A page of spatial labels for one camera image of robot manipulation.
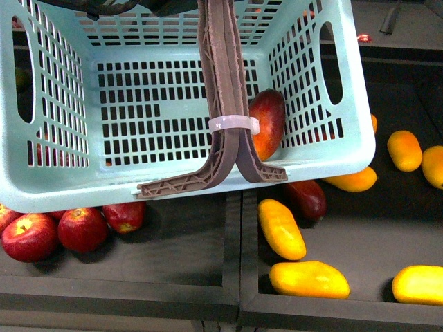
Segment brown basket handle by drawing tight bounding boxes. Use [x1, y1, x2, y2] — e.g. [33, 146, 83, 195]
[136, 1, 287, 199]

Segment yellow mango bottom right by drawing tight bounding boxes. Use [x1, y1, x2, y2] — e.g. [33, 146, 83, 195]
[392, 265, 442, 306]

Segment red apple left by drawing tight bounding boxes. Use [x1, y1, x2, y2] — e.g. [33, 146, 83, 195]
[1, 213, 59, 263]

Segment orange mango under basket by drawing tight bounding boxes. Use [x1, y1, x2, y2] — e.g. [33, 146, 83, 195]
[322, 167, 378, 192]

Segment orange mango upper right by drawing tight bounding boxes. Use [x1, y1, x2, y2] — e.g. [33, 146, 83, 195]
[387, 130, 422, 172]

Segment red apple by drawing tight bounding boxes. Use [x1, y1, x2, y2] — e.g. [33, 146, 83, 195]
[102, 201, 146, 234]
[1, 213, 59, 263]
[57, 207, 109, 253]

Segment dark red mango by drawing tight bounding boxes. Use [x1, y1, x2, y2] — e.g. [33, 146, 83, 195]
[283, 180, 327, 221]

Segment yellow mango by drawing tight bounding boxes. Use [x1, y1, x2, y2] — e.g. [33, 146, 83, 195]
[269, 261, 351, 299]
[257, 199, 307, 261]
[392, 265, 442, 306]

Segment red apple right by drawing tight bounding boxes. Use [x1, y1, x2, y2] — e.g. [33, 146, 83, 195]
[102, 201, 146, 234]

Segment orange mango right edge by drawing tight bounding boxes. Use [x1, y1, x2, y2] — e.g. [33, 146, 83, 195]
[422, 145, 443, 190]

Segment red apple middle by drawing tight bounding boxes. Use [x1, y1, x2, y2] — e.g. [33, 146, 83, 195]
[57, 207, 109, 253]

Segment red orange mango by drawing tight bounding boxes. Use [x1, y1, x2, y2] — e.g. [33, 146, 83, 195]
[249, 89, 285, 161]

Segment black fruit display shelf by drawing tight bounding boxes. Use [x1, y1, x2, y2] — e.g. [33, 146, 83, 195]
[1, 1, 442, 331]

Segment yellow mango bottom centre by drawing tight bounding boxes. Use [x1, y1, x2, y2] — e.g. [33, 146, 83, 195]
[269, 261, 351, 299]

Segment white zip tie left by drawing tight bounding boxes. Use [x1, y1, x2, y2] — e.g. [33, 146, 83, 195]
[208, 115, 260, 136]

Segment light teal plastic basket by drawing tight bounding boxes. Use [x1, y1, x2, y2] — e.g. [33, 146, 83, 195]
[1, 1, 375, 213]

